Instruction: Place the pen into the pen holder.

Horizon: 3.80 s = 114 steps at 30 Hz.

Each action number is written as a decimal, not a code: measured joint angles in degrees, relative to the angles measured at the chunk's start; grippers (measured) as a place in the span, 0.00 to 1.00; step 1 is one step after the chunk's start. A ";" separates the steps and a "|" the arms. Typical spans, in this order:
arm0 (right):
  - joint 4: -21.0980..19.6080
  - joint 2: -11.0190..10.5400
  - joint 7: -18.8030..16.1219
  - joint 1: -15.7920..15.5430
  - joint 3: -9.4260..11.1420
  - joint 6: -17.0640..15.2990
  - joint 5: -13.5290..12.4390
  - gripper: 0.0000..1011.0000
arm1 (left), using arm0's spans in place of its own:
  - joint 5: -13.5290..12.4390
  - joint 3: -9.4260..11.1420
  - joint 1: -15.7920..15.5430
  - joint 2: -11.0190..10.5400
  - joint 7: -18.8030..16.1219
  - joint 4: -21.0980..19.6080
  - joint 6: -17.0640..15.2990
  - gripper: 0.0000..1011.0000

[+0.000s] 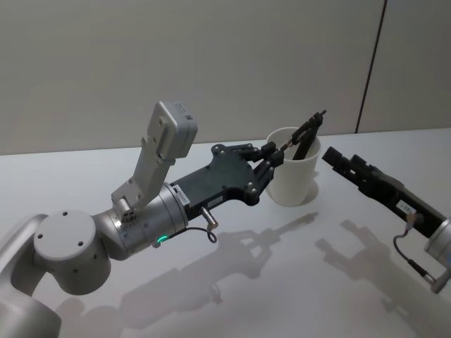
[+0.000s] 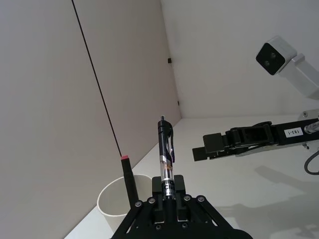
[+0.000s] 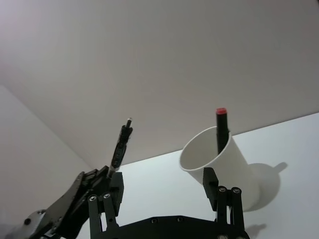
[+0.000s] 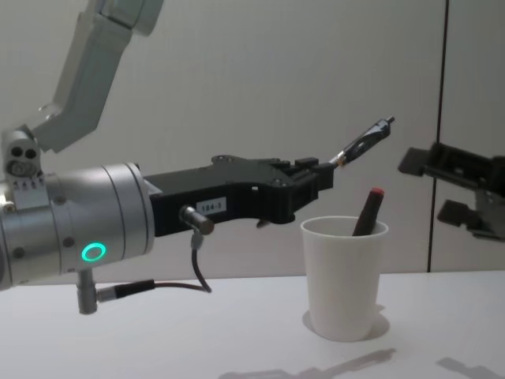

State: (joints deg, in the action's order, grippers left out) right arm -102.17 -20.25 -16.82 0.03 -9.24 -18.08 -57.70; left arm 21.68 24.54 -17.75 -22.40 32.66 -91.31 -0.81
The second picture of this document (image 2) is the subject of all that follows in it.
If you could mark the black pen with red end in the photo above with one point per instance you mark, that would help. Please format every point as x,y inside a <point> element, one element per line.
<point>129,181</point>

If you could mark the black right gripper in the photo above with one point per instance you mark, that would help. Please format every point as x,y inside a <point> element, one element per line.
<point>276,135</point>

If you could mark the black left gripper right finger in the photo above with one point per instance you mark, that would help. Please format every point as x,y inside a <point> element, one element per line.
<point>197,211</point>

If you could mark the white paper cup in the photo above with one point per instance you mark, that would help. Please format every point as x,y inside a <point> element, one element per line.
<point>112,219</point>

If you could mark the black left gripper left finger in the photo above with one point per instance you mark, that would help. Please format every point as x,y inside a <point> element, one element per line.
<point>143,214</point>

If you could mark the black pen with clear barrel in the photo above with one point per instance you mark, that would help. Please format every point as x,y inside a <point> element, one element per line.
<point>166,149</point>

